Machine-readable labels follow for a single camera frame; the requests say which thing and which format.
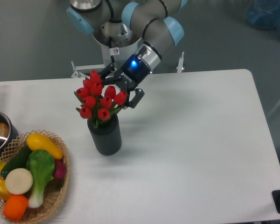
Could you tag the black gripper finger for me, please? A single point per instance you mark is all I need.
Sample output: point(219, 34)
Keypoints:
point(107, 75)
point(139, 94)

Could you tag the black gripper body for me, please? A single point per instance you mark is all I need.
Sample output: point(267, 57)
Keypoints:
point(131, 73)

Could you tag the red tulip bouquet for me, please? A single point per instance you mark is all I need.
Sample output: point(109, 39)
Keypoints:
point(99, 106)

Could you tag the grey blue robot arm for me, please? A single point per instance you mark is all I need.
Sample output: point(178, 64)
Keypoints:
point(135, 46)

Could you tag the dark grey ribbed vase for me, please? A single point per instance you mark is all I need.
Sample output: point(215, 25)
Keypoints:
point(107, 138)

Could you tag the yellow squash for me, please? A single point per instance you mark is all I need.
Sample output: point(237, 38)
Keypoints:
point(37, 141)

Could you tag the purple red onion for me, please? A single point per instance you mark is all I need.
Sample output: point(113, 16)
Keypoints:
point(60, 170)

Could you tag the green bok choy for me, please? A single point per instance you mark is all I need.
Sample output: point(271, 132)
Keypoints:
point(41, 165)

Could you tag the dark green cucumber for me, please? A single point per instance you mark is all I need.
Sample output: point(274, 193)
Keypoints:
point(18, 161)

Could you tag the woven wicker basket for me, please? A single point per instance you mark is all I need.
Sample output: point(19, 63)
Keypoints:
point(55, 191)

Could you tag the cream round radish slice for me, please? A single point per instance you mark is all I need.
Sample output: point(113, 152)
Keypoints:
point(19, 181)

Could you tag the blue plastic bag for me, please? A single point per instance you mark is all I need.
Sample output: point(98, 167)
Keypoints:
point(263, 14)

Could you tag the yellow bell pepper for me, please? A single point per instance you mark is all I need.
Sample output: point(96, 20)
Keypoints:
point(4, 193)

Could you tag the orange fruit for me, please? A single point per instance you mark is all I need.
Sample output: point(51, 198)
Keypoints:
point(15, 207)

